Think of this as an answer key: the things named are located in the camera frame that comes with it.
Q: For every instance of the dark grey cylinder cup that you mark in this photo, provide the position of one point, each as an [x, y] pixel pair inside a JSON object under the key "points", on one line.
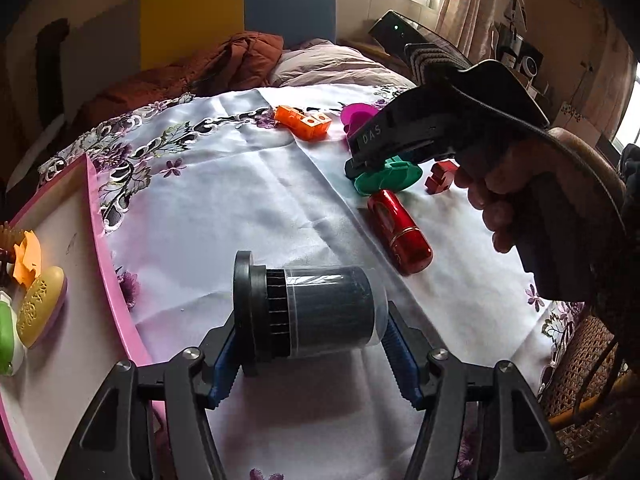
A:
{"points": [[304, 311]]}

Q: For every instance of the red metallic capsule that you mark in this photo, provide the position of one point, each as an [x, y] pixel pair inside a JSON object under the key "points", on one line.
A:
{"points": [[402, 239]]}

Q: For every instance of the orange cube blocks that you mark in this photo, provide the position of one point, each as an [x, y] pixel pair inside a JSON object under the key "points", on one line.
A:
{"points": [[306, 127]]}

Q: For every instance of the red block toy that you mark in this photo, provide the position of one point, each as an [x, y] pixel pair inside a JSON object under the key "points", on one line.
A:
{"points": [[441, 177]]}

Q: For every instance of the green white round toy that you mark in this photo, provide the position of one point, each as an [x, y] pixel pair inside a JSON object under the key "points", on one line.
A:
{"points": [[12, 351]]}

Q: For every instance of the wicker chair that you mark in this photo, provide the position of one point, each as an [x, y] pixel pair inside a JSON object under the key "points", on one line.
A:
{"points": [[590, 395]]}

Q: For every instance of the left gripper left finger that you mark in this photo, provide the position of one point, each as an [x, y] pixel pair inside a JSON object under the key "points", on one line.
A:
{"points": [[220, 364]]}

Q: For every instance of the pink beige duvet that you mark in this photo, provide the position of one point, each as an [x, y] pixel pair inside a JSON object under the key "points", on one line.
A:
{"points": [[321, 61]]}

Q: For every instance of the orange translucent toy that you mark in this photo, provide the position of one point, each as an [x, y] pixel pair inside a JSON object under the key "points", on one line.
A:
{"points": [[28, 259]]}

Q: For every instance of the rust brown quilted jacket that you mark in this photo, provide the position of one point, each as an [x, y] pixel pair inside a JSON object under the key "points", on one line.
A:
{"points": [[243, 62]]}

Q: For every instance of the multicolour sofa backrest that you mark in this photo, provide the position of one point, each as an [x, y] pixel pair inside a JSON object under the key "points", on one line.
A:
{"points": [[140, 35]]}

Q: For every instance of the green flanged cylinder toy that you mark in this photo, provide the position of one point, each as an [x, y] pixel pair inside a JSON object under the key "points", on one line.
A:
{"points": [[396, 176]]}

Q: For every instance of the brown comb massager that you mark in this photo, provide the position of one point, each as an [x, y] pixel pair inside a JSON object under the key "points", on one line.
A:
{"points": [[9, 239]]}

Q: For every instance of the white embroidered floral tablecloth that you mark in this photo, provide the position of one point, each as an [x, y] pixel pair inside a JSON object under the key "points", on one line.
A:
{"points": [[185, 186]]}

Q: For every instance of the yellow carved egg toy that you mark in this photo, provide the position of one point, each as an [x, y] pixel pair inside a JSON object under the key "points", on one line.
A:
{"points": [[39, 308]]}

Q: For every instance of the person right hand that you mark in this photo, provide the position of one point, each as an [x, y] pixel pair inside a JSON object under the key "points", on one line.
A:
{"points": [[519, 164]]}

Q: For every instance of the black rolled mat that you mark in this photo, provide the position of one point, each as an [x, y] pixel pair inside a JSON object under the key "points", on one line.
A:
{"points": [[48, 70]]}

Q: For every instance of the magenta funnel toy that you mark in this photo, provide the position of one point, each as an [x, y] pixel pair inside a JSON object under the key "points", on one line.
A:
{"points": [[356, 115]]}

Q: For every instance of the pink shallow cardboard box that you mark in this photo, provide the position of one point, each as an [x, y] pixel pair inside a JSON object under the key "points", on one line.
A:
{"points": [[43, 402]]}

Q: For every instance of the beige curtain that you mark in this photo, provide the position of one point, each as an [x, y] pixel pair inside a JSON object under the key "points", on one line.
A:
{"points": [[466, 25]]}

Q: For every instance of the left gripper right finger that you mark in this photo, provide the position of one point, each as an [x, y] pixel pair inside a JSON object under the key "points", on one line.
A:
{"points": [[412, 360]]}

